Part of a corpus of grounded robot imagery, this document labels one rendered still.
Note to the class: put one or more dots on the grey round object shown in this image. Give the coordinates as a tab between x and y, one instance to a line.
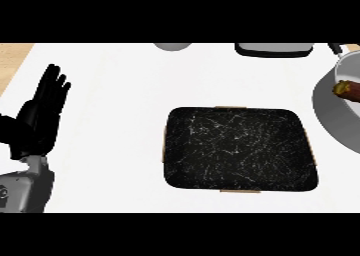
173	46

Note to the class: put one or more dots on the grey and black appliance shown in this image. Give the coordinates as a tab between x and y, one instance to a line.
273	49

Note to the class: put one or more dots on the black marbled square tray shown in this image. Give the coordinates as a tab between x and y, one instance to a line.
236	148

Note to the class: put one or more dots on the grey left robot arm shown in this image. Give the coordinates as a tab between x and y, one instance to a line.
21	190

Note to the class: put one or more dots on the brown sweet potato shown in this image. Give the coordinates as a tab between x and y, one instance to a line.
354	90

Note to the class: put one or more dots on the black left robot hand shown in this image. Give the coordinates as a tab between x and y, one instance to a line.
40	113

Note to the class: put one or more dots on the grey metal pot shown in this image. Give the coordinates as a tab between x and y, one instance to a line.
343	110

